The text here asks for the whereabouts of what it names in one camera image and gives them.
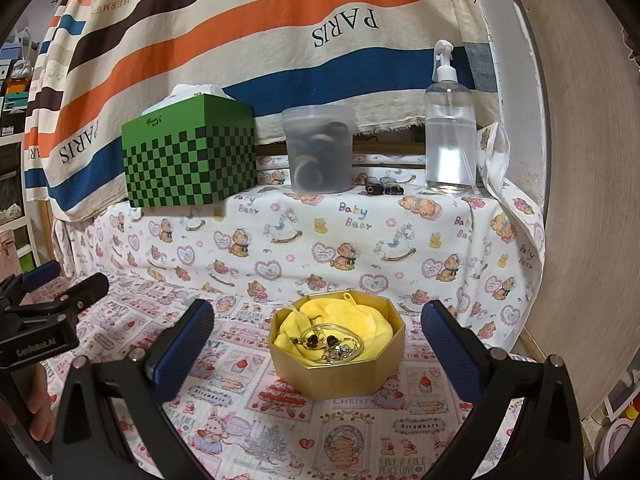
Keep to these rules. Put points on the gold octagonal box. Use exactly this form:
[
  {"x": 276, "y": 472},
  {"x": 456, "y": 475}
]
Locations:
[{"x": 340, "y": 380}]

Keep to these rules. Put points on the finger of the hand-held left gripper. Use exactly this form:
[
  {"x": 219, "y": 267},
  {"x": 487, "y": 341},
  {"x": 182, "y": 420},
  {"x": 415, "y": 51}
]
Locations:
[
  {"x": 87, "y": 292},
  {"x": 42, "y": 275}
]

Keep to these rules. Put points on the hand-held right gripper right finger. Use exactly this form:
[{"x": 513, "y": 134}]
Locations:
[{"x": 450, "y": 350}]

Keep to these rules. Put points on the wood grain cabinet panel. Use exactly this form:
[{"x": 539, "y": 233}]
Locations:
[{"x": 590, "y": 185}]

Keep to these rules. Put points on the black stud earrings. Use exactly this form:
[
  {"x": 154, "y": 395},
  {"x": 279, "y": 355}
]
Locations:
[{"x": 312, "y": 342}]

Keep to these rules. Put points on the bear print cloth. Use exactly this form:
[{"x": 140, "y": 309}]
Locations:
[{"x": 300, "y": 230}]

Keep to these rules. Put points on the clear lidded plastic container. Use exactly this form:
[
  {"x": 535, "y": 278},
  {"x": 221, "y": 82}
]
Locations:
[{"x": 320, "y": 115}]

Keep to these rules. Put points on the round pink plate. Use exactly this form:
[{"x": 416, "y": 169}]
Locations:
[{"x": 617, "y": 440}]

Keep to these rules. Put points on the green checkered tissue box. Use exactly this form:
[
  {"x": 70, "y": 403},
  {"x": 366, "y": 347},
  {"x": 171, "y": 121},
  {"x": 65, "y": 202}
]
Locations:
[{"x": 190, "y": 160}]

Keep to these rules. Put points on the yellow cloth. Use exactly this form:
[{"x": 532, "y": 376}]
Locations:
[{"x": 360, "y": 317}]

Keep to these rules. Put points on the person's left hand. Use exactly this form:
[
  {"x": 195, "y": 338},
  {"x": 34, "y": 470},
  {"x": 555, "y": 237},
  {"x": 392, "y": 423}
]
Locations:
[{"x": 42, "y": 405}]

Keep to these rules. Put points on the stack of shoe boxes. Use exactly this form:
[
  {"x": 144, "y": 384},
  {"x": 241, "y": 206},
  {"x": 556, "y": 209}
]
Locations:
[{"x": 12, "y": 100}]

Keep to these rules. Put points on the white storage shelf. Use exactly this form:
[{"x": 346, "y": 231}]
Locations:
[{"x": 15, "y": 200}]

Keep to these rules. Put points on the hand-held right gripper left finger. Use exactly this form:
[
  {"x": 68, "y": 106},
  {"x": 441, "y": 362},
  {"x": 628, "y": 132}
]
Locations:
[{"x": 182, "y": 355}]

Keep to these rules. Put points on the striped cloth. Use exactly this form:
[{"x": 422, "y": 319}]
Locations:
[{"x": 225, "y": 35}]

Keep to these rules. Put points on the strawberry print tablecloth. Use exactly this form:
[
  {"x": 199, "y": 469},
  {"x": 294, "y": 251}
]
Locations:
[{"x": 250, "y": 435}]

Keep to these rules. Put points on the white tissue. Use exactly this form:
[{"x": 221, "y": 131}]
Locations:
[{"x": 190, "y": 92}]

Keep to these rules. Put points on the clear spray bottle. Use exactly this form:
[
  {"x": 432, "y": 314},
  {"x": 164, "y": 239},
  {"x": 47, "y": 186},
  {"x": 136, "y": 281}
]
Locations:
[{"x": 450, "y": 135}]

